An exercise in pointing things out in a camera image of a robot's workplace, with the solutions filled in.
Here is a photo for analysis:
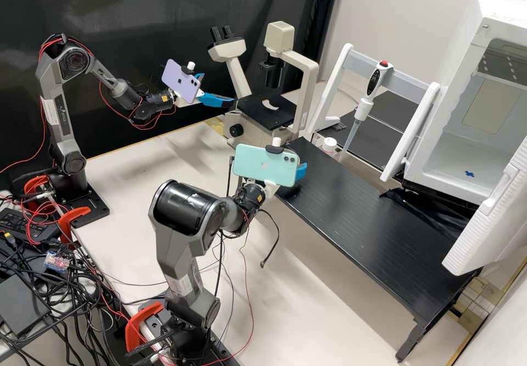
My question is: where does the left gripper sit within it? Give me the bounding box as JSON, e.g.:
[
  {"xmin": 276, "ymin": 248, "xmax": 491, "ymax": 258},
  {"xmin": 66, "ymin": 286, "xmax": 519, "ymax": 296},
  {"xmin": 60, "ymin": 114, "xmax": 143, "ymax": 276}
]
[{"xmin": 194, "ymin": 72, "xmax": 236, "ymax": 110}]

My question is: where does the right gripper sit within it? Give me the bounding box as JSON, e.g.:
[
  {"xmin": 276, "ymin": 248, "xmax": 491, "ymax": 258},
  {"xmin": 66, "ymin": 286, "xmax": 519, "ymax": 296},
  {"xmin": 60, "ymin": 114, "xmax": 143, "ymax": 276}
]
[{"xmin": 263, "ymin": 161, "xmax": 309, "ymax": 190}]

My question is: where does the cream microscope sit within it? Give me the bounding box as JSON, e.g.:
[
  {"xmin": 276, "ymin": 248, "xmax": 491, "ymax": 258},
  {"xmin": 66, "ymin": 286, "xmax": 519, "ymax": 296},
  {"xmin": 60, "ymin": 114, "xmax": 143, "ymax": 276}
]
[{"xmin": 207, "ymin": 21, "xmax": 320, "ymax": 149}]

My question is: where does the black platform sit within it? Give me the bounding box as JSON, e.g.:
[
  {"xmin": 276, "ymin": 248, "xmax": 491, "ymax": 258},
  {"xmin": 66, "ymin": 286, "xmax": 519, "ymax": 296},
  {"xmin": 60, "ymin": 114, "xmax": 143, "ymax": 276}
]
[
  {"xmin": 312, "ymin": 90, "xmax": 423, "ymax": 170},
  {"xmin": 274, "ymin": 135, "xmax": 483, "ymax": 363}
]

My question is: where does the white pipette stand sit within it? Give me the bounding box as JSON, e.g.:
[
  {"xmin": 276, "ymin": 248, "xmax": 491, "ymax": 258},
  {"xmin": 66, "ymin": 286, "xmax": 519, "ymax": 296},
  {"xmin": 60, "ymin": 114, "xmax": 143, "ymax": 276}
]
[{"xmin": 306, "ymin": 43, "xmax": 442, "ymax": 182}]

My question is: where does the pipette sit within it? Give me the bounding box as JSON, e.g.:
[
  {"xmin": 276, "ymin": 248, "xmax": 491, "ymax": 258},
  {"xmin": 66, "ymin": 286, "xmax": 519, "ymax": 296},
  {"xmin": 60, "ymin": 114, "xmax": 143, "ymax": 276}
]
[{"xmin": 340, "ymin": 59, "xmax": 395, "ymax": 162}]

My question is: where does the white incubator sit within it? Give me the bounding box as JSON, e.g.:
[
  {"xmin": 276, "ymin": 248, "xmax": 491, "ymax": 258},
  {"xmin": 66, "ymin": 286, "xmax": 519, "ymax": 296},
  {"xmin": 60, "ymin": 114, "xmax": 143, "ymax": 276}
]
[{"xmin": 402, "ymin": 0, "xmax": 527, "ymax": 207}]

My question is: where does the orange clamp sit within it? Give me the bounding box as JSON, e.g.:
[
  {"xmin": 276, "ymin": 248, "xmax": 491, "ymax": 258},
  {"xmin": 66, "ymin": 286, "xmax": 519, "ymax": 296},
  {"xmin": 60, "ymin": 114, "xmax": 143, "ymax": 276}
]
[
  {"xmin": 125, "ymin": 302, "xmax": 165, "ymax": 353},
  {"xmin": 23, "ymin": 178, "xmax": 54, "ymax": 202},
  {"xmin": 57, "ymin": 206, "xmax": 92, "ymax": 244}
]

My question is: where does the incubator door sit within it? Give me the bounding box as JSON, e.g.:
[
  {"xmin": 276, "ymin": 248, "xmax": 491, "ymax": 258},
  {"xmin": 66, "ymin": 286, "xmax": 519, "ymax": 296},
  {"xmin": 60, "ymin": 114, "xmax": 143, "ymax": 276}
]
[{"xmin": 441, "ymin": 138, "xmax": 527, "ymax": 277}]

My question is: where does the small circuit board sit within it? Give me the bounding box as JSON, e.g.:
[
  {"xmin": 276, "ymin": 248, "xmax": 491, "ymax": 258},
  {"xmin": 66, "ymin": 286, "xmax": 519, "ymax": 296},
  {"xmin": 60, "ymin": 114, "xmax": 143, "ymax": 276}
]
[{"xmin": 43, "ymin": 250, "xmax": 71, "ymax": 269}]

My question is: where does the flat black box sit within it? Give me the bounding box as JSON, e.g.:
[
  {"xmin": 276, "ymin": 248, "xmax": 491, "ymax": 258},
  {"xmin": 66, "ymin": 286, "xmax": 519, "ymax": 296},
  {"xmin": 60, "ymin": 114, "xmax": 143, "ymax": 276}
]
[{"xmin": 0, "ymin": 273, "xmax": 51, "ymax": 337}]

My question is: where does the left wrist camera phone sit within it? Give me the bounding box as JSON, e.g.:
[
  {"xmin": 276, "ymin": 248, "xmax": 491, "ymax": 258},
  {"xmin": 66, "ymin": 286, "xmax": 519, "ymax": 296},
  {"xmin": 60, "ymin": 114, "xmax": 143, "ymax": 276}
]
[{"xmin": 160, "ymin": 58, "xmax": 206, "ymax": 105}]

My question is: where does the wrist camera phone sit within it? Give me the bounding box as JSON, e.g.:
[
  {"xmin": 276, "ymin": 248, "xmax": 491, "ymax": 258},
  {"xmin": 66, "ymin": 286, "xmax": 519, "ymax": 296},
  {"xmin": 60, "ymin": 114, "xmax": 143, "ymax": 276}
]
[
  {"xmin": 232, "ymin": 137, "xmax": 299, "ymax": 188},
  {"xmin": 160, "ymin": 58, "xmax": 206, "ymax": 105}
]

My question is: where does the right wrist camera phone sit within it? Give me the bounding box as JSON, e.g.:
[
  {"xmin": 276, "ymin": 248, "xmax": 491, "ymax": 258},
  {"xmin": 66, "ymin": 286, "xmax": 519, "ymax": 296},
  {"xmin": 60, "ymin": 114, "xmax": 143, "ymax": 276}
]
[{"xmin": 232, "ymin": 137, "xmax": 299, "ymax": 188}]

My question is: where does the black cable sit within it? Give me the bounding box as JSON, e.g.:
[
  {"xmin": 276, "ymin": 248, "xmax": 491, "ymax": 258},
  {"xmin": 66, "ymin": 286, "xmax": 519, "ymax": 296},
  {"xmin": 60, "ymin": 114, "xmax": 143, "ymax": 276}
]
[
  {"xmin": 245, "ymin": 209, "xmax": 281, "ymax": 269},
  {"xmin": 226, "ymin": 155, "xmax": 236, "ymax": 198}
]

